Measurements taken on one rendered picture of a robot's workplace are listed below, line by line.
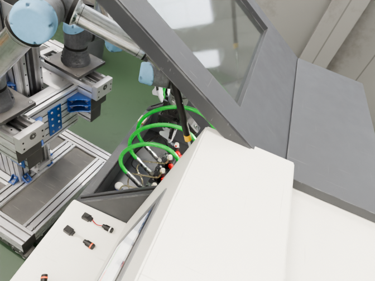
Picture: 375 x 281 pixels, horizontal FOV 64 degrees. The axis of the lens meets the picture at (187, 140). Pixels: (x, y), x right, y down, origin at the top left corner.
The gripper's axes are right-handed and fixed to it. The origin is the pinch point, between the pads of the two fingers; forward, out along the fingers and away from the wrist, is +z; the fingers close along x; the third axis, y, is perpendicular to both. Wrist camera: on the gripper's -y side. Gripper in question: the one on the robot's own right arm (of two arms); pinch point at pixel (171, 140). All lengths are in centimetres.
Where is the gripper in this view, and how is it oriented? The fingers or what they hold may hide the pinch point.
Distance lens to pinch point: 126.8
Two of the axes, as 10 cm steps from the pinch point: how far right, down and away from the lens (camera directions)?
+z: -2.5, 6.9, 6.8
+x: -3.1, 6.1, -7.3
